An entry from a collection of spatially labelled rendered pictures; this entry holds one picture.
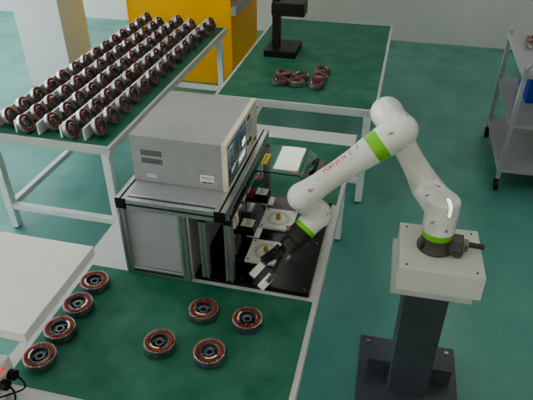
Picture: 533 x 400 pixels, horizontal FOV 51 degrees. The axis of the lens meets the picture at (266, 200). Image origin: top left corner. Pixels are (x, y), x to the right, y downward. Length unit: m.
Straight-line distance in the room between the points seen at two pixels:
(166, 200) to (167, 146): 0.20
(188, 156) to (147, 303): 0.59
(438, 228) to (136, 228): 1.18
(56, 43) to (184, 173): 4.03
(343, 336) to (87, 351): 1.49
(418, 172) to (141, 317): 1.22
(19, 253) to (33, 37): 4.47
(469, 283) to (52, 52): 4.83
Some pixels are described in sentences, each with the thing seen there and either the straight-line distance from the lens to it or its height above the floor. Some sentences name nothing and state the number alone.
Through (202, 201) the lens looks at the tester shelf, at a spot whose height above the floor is 1.11.
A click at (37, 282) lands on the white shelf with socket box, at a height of 1.21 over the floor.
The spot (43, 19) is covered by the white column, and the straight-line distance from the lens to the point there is 6.05.
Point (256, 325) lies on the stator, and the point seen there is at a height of 0.78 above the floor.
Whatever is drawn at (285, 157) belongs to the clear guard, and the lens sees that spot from 2.48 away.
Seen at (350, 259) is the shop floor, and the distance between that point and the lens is 3.60.
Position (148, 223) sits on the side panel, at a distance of 2.22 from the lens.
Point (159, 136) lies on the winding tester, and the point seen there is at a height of 1.32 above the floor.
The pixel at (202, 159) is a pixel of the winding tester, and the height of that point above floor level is 1.25.
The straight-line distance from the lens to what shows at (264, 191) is 2.51.
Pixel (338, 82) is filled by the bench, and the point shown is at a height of 0.75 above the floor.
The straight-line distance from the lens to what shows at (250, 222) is 2.32.
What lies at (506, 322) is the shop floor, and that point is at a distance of 3.43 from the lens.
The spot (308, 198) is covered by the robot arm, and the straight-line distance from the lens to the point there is 2.03.
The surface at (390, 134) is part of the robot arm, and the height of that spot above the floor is 1.40.
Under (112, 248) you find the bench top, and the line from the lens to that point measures 2.55.
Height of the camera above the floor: 2.30
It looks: 34 degrees down
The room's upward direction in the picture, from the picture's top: straight up
